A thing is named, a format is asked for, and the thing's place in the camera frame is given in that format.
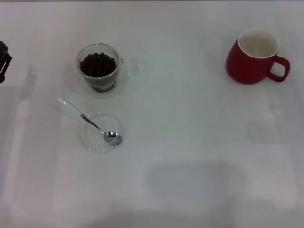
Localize clear glass cup with handle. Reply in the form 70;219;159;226
76;43;140;99

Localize small clear glass dish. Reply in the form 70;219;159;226
80;114;124;154

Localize spoon with light blue handle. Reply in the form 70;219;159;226
57;96;122;147

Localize dark coffee beans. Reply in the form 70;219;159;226
79;52;117;93

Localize red mug with white inside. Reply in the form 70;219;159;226
225;28;291;85

